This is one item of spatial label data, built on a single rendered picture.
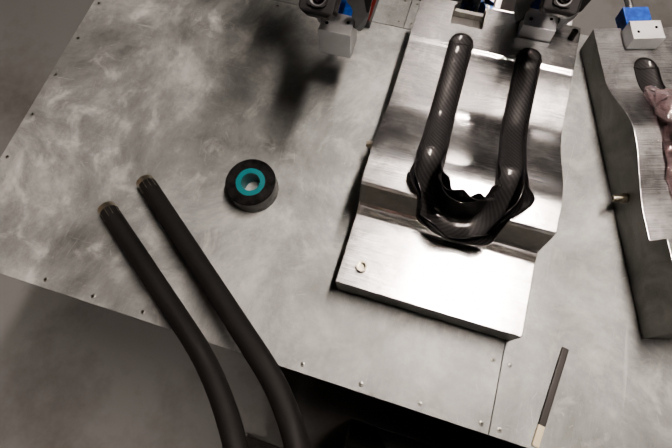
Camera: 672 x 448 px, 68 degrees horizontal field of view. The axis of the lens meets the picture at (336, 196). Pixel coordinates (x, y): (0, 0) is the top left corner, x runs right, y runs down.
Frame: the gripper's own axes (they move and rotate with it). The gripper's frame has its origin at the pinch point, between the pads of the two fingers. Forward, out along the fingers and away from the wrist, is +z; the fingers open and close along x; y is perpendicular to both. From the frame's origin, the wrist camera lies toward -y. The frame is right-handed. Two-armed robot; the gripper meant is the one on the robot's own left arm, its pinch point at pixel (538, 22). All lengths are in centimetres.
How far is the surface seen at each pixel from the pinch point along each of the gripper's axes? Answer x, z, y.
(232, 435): 25, 1, -70
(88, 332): 96, 91, -69
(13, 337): 118, 91, -78
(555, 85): -4.6, 1.7, -9.6
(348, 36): 27.1, -5.2, -14.5
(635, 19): -15.8, 3.4, 8.0
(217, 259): 38, 10, -49
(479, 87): 6.4, 1.9, -12.9
